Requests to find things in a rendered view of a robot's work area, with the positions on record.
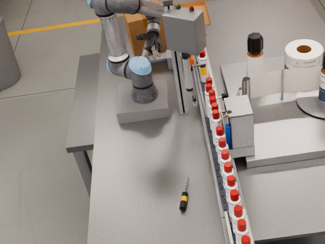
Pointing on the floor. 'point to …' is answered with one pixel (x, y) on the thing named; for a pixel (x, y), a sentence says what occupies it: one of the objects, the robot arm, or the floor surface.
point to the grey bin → (7, 60)
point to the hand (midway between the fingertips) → (148, 59)
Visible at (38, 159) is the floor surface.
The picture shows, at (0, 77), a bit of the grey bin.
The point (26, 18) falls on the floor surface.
